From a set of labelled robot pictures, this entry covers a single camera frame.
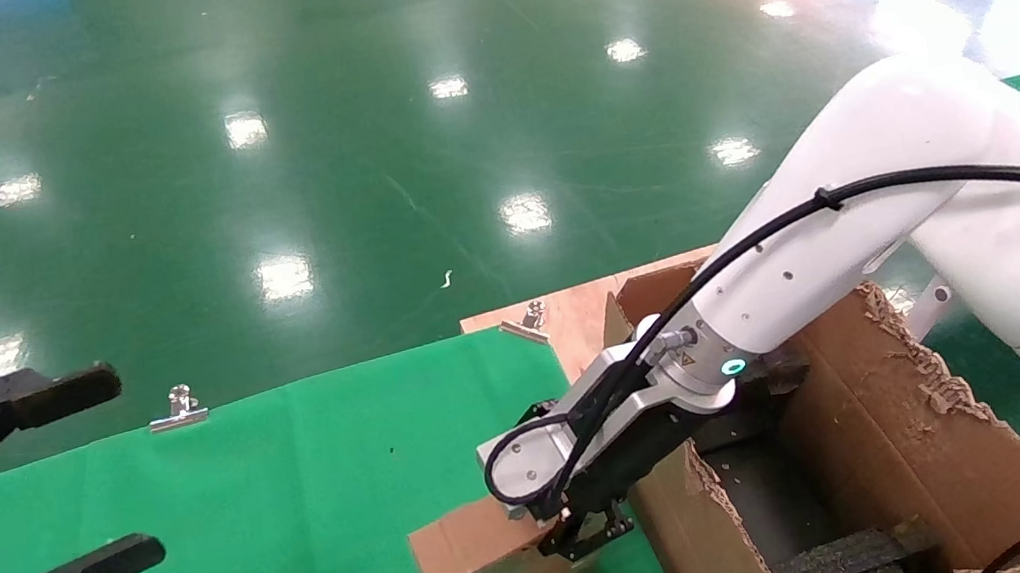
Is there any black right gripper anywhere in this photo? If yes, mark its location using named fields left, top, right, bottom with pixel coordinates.
left=516, top=375, right=743, bottom=569

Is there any small cardboard box with hole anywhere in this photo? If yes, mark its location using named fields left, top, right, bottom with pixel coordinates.
left=403, top=479, right=606, bottom=573

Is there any large open cardboard carton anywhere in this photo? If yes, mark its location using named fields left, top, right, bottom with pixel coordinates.
left=593, top=211, right=1020, bottom=573

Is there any silver binder clip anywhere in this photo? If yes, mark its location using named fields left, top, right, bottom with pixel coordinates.
left=142, top=380, right=212, bottom=435
left=496, top=298, right=553, bottom=350

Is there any green table cloth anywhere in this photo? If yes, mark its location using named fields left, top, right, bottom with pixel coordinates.
left=0, top=304, right=682, bottom=573

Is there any black foam block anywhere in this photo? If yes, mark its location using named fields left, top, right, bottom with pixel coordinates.
left=768, top=514, right=950, bottom=573

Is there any white plastic perforated part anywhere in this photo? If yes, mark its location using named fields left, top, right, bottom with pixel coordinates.
left=897, top=274, right=961, bottom=346

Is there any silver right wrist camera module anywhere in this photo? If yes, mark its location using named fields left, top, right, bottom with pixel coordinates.
left=464, top=324, right=755, bottom=525

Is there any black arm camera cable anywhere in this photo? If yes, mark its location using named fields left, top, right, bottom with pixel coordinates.
left=448, top=154, right=1020, bottom=535

